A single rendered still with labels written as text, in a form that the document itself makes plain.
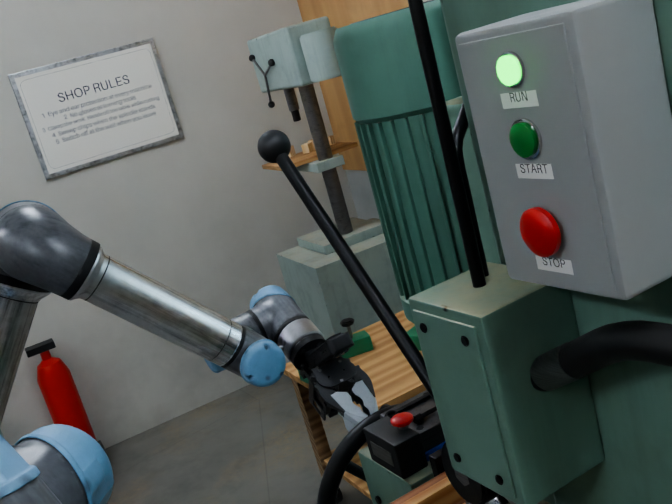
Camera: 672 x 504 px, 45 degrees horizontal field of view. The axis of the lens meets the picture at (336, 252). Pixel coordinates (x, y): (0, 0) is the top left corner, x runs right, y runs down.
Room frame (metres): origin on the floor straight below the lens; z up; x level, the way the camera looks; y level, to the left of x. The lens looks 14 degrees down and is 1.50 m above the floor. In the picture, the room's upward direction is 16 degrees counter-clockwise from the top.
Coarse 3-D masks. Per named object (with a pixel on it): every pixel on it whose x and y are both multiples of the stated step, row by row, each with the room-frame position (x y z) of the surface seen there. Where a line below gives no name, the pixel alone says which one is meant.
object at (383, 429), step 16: (432, 400) 1.02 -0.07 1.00; (432, 416) 0.98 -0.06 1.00; (368, 432) 0.97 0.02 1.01; (384, 432) 0.95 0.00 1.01; (400, 432) 0.94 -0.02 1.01; (416, 432) 0.93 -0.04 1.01; (432, 432) 0.95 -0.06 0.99; (384, 448) 0.94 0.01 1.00; (400, 448) 0.91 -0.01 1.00; (416, 448) 0.92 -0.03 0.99; (432, 448) 0.95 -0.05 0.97; (384, 464) 0.95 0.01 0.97; (400, 464) 0.91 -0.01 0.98; (416, 464) 0.92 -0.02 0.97
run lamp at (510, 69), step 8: (504, 56) 0.46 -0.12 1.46; (512, 56) 0.45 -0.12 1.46; (504, 64) 0.45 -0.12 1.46; (512, 64) 0.45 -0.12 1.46; (520, 64) 0.45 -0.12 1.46; (504, 72) 0.46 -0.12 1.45; (512, 72) 0.45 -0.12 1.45; (520, 72) 0.45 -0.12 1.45; (504, 80) 0.46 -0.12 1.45; (512, 80) 0.45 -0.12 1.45; (520, 80) 0.45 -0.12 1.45
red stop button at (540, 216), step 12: (528, 216) 0.46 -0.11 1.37; (540, 216) 0.45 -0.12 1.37; (552, 216) 0.45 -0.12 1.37; (528, 228) 0.46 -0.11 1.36; (540, 228) 0.45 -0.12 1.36; (552, 228) 0.44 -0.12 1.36; (528, 240) 0.46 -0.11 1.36; (540, 240) 0.45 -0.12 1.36; (552, 240) 0.44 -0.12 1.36; (540, 252) 0.45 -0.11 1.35; (552, 252) 0.45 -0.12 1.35
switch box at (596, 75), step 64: (640, 0) 0.43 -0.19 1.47; (576, 64) 0.42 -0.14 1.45; (640, 64) 0.43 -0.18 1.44; (576, 128) 0.42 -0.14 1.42; (640, 128) 0.43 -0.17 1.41; (512, 192) 0.48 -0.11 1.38; (576, 192) 0.43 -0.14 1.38; (640, 192) 0.42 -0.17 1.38; (512, 256) 0.49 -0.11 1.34; (576, 256) 0.44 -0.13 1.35; (640, 256) 0.42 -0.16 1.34
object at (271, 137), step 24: (264, 144) 0.85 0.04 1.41; (288, 144) 0.85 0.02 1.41; (288, 168) 0.83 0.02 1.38; (312, 192) 0.82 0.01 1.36; (312, 216) 0.80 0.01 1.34; (336, 240) 0.78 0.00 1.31; (360, 264) 0.76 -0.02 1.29; (360, 288) 0.75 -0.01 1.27; (384, 312) 0.72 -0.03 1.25; (408, 336) 0.71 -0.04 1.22; (408, 360) 0.70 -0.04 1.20; (456, 480) 0.63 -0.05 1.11
